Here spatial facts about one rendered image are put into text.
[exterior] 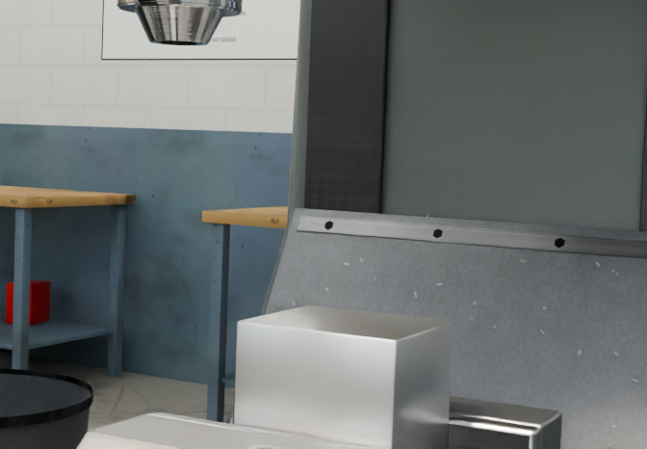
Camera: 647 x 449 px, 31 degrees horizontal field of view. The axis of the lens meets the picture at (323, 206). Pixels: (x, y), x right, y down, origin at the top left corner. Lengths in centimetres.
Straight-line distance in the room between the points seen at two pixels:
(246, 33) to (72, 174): 122
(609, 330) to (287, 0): 467
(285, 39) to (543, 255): 460
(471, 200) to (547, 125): 7
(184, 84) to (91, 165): 67
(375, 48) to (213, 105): 470
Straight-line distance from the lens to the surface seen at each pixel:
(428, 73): 80
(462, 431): 43
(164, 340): 571
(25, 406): 269
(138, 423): 40
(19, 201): 513
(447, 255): 78
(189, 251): 558
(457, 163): 79
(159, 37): 44
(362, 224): 81
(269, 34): 537
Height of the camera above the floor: 115
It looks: 3 degrees down
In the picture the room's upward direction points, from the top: 2 degrees clockwise
